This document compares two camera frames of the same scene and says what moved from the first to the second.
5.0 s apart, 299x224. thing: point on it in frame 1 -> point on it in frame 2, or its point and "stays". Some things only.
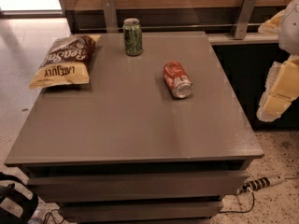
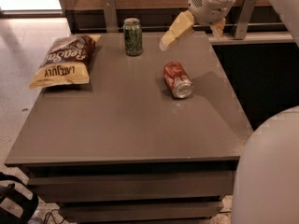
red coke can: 177,79 stays
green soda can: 133,36 stays
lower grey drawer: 139,212 stays
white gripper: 290,32 -> 209,10
